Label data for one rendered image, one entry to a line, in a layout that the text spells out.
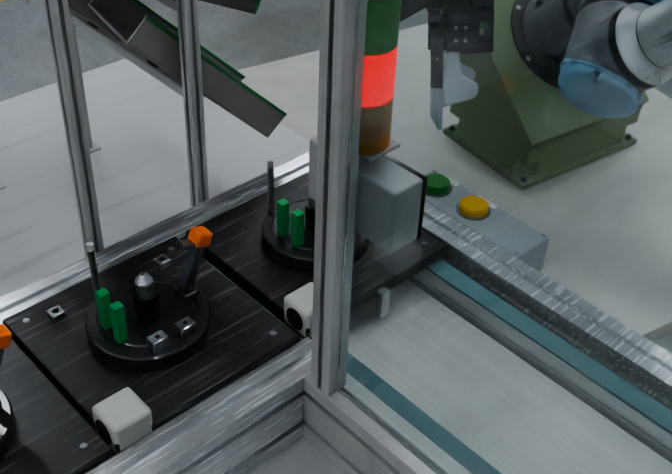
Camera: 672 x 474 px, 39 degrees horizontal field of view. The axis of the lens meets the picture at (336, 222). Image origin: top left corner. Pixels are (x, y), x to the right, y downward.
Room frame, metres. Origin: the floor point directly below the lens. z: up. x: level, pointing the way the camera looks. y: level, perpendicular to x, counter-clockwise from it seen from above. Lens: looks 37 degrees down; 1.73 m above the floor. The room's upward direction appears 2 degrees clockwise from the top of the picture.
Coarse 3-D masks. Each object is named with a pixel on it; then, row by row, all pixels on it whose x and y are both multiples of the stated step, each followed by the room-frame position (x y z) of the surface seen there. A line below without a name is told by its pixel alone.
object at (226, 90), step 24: (96, 0) 1.16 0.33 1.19; (120, 0) 1.18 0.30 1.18; (120, 24) 1.18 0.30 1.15; (144, 24) 1.07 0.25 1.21; (168, 24) 1.22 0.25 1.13; (144, 48) 1.07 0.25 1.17; (168, 48) 1.08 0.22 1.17; (168, 72) 1.08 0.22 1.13; (216, 72) 1.12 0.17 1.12; (216, 96) 1.12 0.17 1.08; (240, 96) 1.14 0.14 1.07; (264, 120) 1.16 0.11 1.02
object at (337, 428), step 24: (240, 288) 0.89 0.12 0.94; (312, 384) 0.72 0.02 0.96; (312, 408) 0.71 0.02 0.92; (336, 408) 0.69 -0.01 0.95; (312, 432) 0.71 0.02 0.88; (336, 432) 0.69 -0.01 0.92; (360, 432) 0.66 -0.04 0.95; (384, 432) 0.65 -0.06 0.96; (336, 456) 0.68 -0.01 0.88; (360, 456) 0.66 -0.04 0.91; (384, 456) 0.63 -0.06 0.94; (408, 456) 0.62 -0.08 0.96
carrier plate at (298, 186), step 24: (288, 192) 1.06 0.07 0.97; (216, 216) 1.00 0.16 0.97; (240, 216) 1.00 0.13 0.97; (216, 240) 0.95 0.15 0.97; (240, 240) 0.95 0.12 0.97; (216, 264) 0.92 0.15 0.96; (240, 264) 0.90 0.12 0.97; (264, 264) 0.90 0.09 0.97; (264, 288) 0.86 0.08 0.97; (288, 288) 0.86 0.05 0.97
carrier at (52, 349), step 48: (96, 288) 0.80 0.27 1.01; (144, 288) 0.77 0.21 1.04; (48, 336) 0.76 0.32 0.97; (96, 336) 0.74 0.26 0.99; (144, 336) 0.75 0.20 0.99; (192, 336) 0.75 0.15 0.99; (240, 336) 0.77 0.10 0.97; (288, 336) 0.78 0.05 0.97; (96, 384) 0.69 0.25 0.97; (144, 384) 0.70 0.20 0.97; (192, 384) 0.70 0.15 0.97; (144, 432) 0.64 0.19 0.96
